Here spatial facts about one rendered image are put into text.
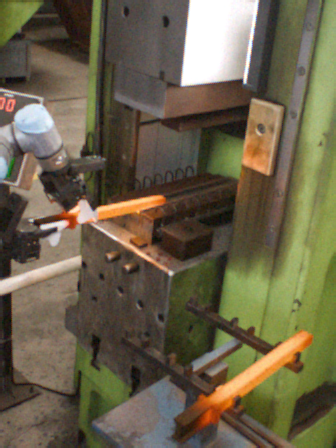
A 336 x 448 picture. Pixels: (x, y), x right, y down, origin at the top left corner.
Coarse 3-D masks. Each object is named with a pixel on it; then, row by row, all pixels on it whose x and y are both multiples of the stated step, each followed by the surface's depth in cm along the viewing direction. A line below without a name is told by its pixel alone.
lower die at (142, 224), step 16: (192, 176) 210; (208, 176) 211; (224, 176) 210; (128, 192) 194; (144, 192) 195; (160, 192) 193; (208, 192) 195; (224, 192) 198; (144, 208) 179; (192, 208) 185; (128, 224) 184; (144, 224) 179; (160, 224) 178; (208, 224) 193; (160, 240) 181
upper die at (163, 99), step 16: (128, 80) 170; (144, 80) 165; (160, 80) 161; (240, 80) 178; (128, 96) 172; (144, 96) 167; (160, 96) 162; (176, 96) 164; (192, 96) 168; (208, 96) 172; (224, 96) 176; (240, 96) 181; (160, 112) 164; (176, 112) 166; (192, 112) 170
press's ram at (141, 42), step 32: (128, 0) 163; (160, 0) 155; (192, 0) 148; (224, 0) 155; (256, 0) 163; (128, 32) 166; (160, 32) 157; (192, 32) 152; (224, 32) 160; (128, 64) 169; (160, 64) 160; (192, 64) 156; (224, 64) 164
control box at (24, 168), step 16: (0, 96) 201; (16, 96) 199; (32, 96) 198; (0, 112) 200; (16, 112) 199; (48, 112) 202; (16, 160) 196; (32, 160) 200; (16, 176) 196; (32, 176) 202
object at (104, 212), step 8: (136, 200) 181; (144, 200) 181; (152, 200) 182; (160, 200) 184; (104, 208) 172; (112, 208) 173; (120, 208) 174; (128, 208) 176; (136, 208) 178; (48, 216) 162; (56, 216) 162; (64, 216) 163; (72, 216) 163; (104, 216) 171; (112, 216) 173; (40, 224) 158; (72, 224) 164
